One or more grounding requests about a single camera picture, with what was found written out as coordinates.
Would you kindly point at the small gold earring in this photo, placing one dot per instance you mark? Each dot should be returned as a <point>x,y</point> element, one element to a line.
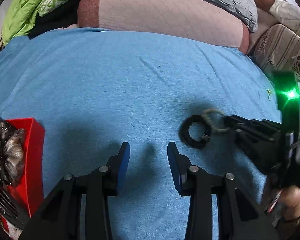
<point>269,92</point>

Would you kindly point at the striped beige cushion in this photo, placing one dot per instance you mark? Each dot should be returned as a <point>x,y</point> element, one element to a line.
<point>277,49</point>

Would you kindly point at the person right hand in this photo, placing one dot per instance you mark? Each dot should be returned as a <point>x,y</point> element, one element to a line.
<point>290,198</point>

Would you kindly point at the grey black scrunchie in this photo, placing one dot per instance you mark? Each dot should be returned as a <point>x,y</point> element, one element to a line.
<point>12,156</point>

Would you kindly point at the pink pillow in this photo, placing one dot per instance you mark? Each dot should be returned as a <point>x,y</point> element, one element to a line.
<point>193,19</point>

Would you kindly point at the white patterned pillow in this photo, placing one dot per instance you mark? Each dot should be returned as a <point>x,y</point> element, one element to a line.
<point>285,13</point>

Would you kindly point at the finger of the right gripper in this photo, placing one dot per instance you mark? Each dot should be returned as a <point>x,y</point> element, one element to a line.
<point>263,154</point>
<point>261,129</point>

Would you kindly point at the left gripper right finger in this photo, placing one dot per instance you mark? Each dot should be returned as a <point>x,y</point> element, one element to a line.
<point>239,216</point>

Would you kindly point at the blue bed sheet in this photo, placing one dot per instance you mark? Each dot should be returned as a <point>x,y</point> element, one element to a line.
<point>93,89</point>

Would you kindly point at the black hair claw clip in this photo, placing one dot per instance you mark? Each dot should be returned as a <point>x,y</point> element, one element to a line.
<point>12,211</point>

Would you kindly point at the red tray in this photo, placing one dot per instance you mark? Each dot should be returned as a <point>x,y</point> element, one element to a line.
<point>29,192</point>

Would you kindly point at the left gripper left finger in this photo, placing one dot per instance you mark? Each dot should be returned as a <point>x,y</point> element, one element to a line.
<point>58,217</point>

